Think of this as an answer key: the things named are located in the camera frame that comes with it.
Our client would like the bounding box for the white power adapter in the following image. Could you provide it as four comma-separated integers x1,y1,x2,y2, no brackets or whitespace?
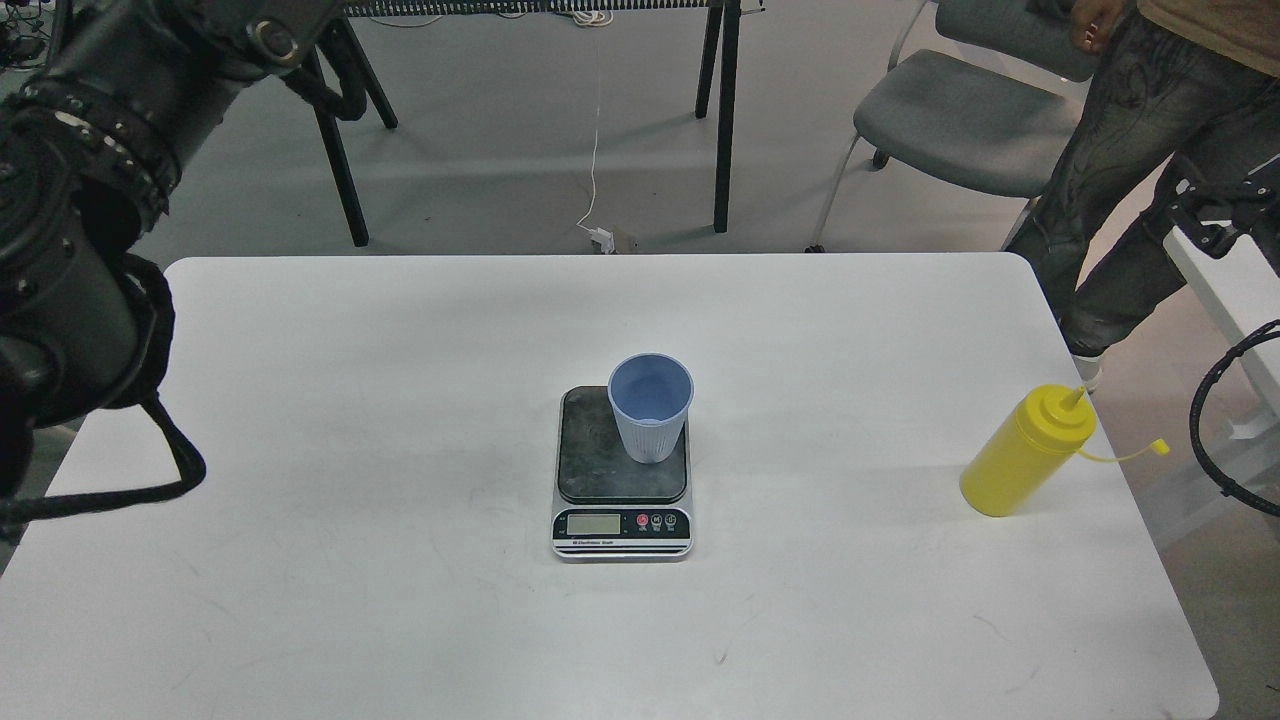
588,227,617,255

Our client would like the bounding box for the yellow squeeze bottle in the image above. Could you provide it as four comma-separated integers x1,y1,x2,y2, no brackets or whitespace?
959,384,1171,518

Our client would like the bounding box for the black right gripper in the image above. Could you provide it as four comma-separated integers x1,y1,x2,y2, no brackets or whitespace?
1167,155,1279,275

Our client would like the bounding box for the grey office chair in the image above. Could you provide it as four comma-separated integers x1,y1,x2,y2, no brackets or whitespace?
851,1,1100,217

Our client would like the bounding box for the person in dark jeans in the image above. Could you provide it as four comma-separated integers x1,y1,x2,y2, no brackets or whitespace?
1007,1,1279,389

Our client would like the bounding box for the digital kitchen scale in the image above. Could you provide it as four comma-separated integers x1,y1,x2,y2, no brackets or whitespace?
550,386,692,562

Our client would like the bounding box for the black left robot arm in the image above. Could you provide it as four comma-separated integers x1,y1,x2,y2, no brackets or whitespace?
1,1,366,544

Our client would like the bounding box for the black-legged background table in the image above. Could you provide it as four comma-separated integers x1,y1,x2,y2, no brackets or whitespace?
300,0,769,247

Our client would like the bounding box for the blue ribbed plastic cup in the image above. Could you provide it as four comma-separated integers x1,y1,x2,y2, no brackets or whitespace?
605,354,695,464

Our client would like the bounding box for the white hanging cable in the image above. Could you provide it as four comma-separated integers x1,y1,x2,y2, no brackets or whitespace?
573,8,614,233

